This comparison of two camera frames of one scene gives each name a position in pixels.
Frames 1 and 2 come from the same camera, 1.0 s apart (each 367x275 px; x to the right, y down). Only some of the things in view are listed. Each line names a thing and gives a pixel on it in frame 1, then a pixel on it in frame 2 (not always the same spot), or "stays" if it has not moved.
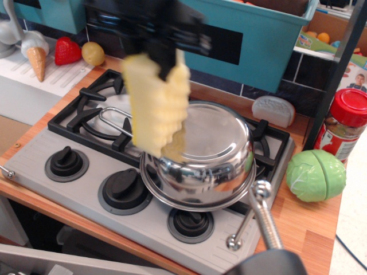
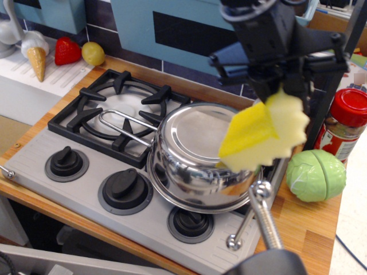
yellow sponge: x=159 y=105 to x=262 y=132
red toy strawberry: x=66 y=51 stays
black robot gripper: x=159 y=28 to x=276 y=54
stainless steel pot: x=219 y=167 stays
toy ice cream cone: x=34 y=46 stays
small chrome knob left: x=11 y=174 stays
